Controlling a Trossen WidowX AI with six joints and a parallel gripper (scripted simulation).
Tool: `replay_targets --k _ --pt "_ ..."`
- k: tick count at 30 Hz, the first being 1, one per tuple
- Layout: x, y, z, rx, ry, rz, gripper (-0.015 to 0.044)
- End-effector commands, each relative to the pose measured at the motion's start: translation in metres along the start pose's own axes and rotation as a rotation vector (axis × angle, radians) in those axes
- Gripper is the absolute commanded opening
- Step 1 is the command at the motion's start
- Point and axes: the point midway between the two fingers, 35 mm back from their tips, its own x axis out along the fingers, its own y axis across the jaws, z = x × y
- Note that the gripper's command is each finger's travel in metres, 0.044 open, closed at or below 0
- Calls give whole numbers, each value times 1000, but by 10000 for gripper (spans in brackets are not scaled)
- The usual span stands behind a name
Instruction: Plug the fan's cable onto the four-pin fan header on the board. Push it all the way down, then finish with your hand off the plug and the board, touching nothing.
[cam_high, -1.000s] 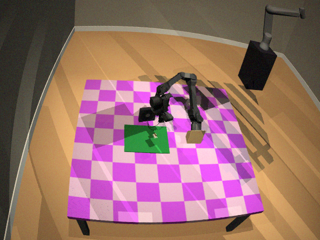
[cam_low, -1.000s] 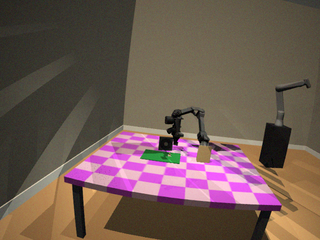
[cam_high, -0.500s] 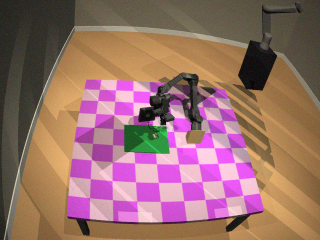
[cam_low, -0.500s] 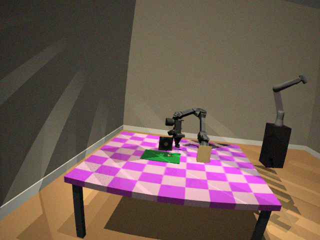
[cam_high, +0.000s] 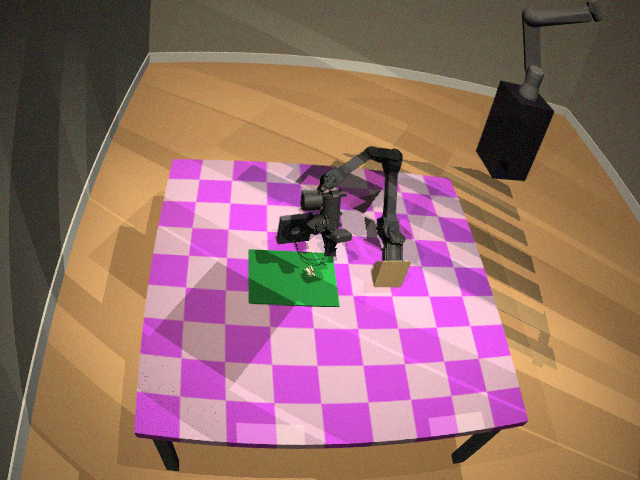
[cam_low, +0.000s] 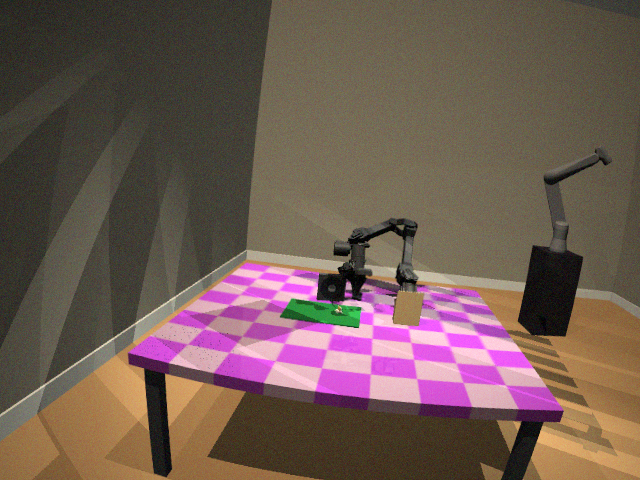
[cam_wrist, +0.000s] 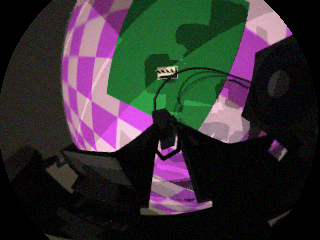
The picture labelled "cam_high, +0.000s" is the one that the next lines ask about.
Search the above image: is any green flat board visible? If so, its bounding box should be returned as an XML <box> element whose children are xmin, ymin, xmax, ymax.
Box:
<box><xmin>248</xmin><ymin>249</ymin><xmax>340</xmax><ymax>307</ymax></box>

